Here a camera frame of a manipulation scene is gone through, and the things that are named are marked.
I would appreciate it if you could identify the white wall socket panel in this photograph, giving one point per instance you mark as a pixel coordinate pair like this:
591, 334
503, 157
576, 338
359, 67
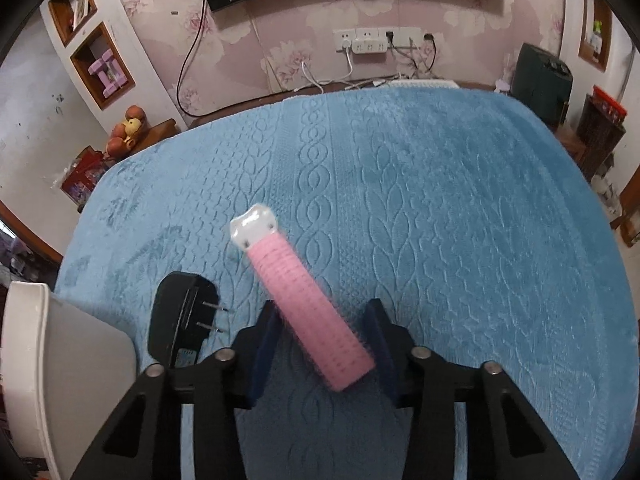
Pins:
400, 35

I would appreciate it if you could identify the picture book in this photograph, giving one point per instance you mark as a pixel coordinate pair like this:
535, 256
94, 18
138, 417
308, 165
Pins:
79, 5

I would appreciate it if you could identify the pink dumbbell pair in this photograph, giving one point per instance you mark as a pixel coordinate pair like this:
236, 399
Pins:
107, 74

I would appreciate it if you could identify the white extension strip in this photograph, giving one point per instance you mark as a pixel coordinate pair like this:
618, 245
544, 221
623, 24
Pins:
425, 83

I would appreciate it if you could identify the wooden cabinet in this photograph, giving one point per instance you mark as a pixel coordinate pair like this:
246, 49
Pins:
155, 132

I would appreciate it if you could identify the fruit stand with peaches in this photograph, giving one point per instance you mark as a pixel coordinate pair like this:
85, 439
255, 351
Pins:
125, 132

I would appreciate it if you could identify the white power strip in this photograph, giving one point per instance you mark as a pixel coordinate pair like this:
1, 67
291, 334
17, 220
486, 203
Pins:
370, 46

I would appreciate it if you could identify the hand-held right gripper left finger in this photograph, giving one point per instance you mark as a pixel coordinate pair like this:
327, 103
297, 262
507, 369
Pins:
265, 340

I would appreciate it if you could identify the pink hair roller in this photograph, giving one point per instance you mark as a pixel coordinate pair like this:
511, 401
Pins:
310, 320

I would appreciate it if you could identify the white plastic tray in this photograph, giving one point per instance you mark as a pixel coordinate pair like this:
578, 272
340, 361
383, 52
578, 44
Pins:
60, 370

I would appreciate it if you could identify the wooden framed wall niche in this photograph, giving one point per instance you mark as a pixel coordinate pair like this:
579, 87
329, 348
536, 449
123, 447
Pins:
582, 25

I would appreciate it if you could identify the wooden door frame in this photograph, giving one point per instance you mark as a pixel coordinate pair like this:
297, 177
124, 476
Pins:
30, 232

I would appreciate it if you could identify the red gift box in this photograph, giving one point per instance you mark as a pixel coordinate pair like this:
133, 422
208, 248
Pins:
87, 175

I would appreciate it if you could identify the dark wicker basket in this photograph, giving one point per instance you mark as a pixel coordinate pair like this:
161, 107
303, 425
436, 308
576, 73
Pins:
602, 135

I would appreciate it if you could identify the white plastic bag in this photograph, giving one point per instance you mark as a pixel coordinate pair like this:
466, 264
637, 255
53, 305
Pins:
607, 190

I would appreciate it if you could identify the wooden side table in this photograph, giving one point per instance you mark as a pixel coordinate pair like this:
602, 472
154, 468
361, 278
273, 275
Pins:
570, 147

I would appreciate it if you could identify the black charger plug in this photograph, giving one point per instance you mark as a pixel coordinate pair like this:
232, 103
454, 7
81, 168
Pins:
180, 310

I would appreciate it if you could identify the white wall shelf unit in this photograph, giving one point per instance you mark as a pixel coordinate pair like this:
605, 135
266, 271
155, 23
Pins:
117, 20

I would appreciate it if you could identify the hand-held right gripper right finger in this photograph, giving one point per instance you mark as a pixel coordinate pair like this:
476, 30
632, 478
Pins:
380, 345

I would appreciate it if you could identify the dark green heater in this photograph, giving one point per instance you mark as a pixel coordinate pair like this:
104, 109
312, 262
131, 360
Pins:
542, 85

